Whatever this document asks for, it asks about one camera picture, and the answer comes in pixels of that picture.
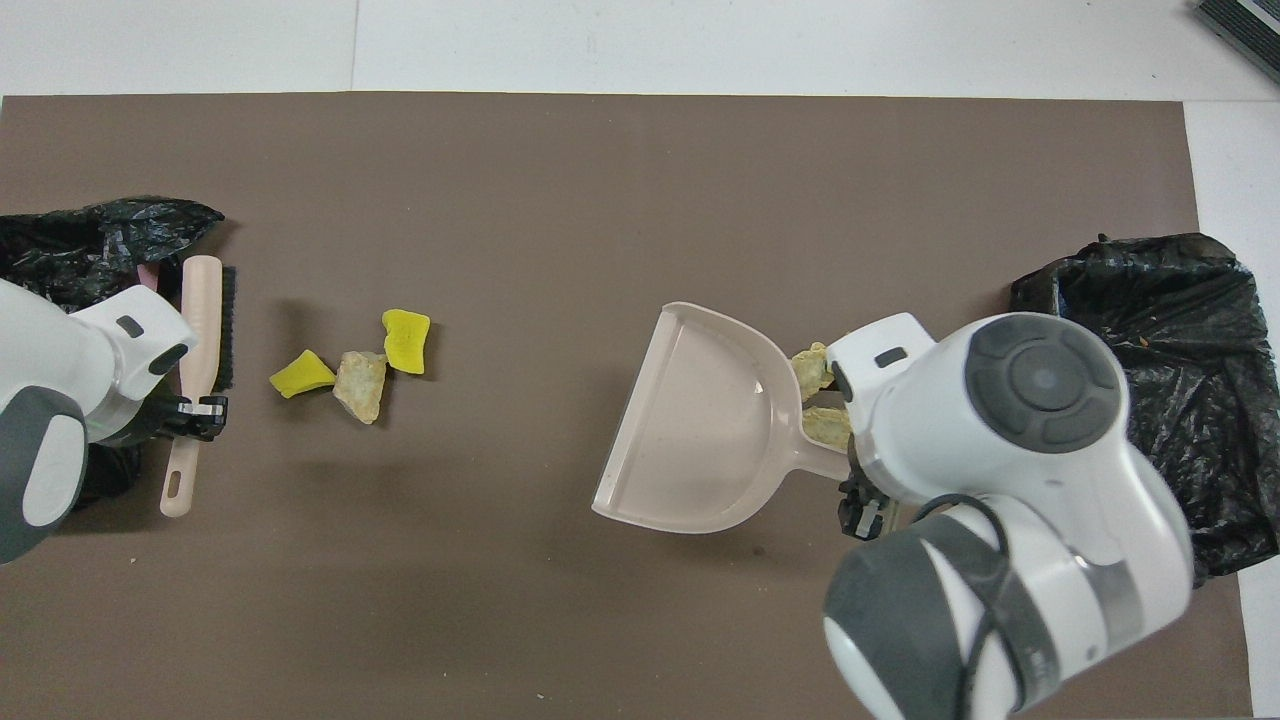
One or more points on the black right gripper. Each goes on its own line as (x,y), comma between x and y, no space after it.
(862,475)

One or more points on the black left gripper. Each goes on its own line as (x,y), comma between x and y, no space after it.
(165,420)

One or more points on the beige hand brush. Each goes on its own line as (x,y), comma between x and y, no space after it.
(200,330)

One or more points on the beige oval foam piece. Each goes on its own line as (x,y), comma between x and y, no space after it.
(825,425)

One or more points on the yellow wedge sponge piece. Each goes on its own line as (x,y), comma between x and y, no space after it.
(300,376)

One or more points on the beige layered foam piece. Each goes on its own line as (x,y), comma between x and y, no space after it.
(812,372)

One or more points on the beige rock-like foam chunk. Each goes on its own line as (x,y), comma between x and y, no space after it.
(360,388)

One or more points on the beige plastic dustpan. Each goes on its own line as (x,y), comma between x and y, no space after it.
(700,430)

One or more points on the long yellow green sponge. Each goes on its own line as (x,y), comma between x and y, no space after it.
(406,342)

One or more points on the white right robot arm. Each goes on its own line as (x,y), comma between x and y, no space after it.
(1020,480)

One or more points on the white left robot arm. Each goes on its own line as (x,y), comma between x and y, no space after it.
(60,380)

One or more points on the pink bin with black bag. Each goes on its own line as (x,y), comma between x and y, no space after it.
(70,245)

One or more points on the brown table mat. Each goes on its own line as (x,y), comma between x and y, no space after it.
(600,200)

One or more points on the grey ribbed device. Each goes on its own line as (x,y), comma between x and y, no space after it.
(1250,25)

